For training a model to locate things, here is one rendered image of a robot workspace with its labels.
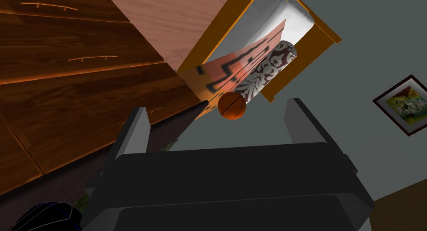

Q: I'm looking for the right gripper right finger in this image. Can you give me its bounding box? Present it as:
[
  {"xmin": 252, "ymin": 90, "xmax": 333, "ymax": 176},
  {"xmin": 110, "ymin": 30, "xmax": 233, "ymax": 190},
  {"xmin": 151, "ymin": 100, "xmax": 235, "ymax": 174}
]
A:
[{"xmin": 284, "ymin": 98, "xmax": 344, "ymax": 155}]

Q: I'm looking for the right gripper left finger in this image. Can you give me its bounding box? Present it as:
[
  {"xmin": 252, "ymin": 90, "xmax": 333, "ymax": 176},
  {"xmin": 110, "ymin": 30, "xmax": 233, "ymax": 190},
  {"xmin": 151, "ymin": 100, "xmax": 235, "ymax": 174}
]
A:
[{"xmin": 106, "ymin": 106, "xmax": 151, "ymax": 163}]

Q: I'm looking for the orange basketball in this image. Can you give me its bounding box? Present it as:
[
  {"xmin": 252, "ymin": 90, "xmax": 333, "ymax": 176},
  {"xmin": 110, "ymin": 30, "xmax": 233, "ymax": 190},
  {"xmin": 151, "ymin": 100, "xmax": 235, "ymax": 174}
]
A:
[{"xmin": 218, "ymin": 92, "xmax": 247, "ymax": 121}]

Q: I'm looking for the brown wooden dresser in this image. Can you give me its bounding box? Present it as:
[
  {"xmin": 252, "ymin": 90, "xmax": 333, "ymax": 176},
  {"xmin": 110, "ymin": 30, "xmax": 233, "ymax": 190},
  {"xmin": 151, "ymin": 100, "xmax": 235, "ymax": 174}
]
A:
[{"xmin": 0, "ymin": 0, "xmax": 234, "ymax": 196}]

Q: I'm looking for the orange-framed bed with bedding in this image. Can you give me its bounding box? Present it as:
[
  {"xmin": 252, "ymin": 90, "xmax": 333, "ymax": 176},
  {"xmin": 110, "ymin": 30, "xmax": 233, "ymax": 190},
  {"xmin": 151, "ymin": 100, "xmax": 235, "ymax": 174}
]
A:
[{"xmin": 176, "ymin": 0, "xmax": 342, "ymax": 120}]

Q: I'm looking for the black ball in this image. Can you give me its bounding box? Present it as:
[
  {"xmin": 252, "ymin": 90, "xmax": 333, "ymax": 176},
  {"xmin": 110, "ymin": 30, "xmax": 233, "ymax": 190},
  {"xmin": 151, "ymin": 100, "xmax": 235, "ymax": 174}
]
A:
[{"xmin": 8, "ymin": 201, "xmax": 83, "ymax": 231}]

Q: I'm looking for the dark-framed wall picture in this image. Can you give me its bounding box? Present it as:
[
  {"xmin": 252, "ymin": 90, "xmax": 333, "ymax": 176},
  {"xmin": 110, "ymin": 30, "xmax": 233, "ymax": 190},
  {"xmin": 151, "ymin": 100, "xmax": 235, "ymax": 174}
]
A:
[{"xmin": 372, "ymin": 74, "xmax": 427, "ymax": 137}]

